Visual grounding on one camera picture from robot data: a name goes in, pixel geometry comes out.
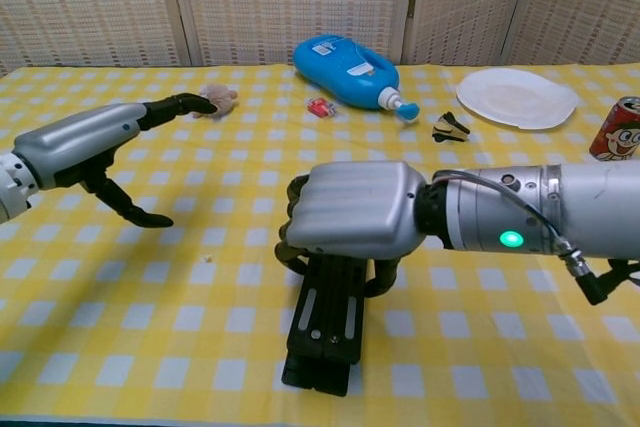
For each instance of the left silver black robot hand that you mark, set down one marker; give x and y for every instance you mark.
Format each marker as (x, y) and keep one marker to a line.
(75, 147)

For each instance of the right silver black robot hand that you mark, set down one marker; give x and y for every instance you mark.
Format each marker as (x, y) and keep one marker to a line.
(355, 207)

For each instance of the black folding laptop stand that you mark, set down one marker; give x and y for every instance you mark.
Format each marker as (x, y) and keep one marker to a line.
(325, 317)

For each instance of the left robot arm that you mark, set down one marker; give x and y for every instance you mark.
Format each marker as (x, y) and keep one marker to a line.
(12, 187)

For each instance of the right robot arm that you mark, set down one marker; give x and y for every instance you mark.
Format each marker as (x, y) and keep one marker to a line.
(575, 212)

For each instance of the yellow white checkered tablecloth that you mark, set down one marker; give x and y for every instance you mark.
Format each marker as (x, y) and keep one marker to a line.
(100, 347)

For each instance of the small red candy packet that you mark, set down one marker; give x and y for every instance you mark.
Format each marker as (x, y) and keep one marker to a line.
(320, 107)

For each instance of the black and tan clip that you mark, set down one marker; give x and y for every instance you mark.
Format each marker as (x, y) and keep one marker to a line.
(447, 129)

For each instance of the blue detergent pump bottle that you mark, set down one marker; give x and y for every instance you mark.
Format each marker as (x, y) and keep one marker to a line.
(340, 72)

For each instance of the small beige plush toy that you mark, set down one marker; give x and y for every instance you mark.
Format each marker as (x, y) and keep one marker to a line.
(224, 96)

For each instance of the white paper plate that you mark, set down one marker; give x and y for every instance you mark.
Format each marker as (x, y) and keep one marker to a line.
(515, 97)

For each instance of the red cartoon soda can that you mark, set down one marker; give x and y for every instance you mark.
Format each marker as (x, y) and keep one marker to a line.
(617, 132)

